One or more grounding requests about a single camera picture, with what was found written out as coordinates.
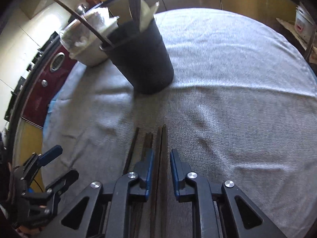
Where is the white rice cooker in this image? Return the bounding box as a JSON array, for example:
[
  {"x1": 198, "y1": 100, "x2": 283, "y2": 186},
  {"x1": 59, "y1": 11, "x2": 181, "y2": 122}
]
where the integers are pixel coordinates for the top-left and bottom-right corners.
[{"x1": 294, "y1": 6, "x2": 314, "y2": 42}]

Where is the white plastic spoon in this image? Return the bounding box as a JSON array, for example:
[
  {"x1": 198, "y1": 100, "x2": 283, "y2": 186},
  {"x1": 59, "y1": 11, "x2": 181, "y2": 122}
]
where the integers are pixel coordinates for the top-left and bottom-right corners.
[
  {"x1": 146, "y1": 2, "x2": 159, "y2": 23},
  {"x1": 139, "y1": 0, "x2": 153, "y2": 32}
]

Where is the plastic-wrapped bowl stack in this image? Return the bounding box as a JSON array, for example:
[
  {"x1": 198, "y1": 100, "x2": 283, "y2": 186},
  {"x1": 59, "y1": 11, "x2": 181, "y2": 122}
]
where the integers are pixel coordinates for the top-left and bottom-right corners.
[{"x1": 60, "y1": 8, "x2": 119, "y2": 54}]

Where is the blue table underlay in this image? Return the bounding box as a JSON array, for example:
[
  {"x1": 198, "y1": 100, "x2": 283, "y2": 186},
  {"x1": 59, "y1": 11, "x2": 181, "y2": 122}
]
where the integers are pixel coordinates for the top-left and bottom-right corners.
[{"x1": 42, "y1": 89, "x2": 62, "y2": 138}]

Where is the wooden side shelf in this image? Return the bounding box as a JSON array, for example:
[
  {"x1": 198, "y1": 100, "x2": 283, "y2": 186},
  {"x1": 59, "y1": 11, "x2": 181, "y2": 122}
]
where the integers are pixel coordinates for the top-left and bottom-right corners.
[{"x1": 276, "y1": 18, "x2": 316, "y2": 65}]

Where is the dark red built-in oven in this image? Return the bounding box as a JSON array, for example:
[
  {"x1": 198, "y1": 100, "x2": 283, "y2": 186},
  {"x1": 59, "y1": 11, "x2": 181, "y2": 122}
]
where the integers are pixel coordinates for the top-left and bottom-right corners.
[{"x1": 21, "y1": 45, "x2": 77, "y2": 128}]

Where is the black utensil holder cup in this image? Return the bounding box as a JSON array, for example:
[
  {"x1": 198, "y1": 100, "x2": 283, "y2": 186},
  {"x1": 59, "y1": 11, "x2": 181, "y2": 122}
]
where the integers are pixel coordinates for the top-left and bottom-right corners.
[{"x1": 100, "y1": 19, "x2": 174, "y2": 95}]

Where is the grey tablecloth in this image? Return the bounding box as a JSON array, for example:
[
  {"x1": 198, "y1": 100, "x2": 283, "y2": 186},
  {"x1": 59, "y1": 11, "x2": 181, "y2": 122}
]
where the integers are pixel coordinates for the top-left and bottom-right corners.
[{"x1": 41, "y1": 8, "x2": 316, "y2": 237}]

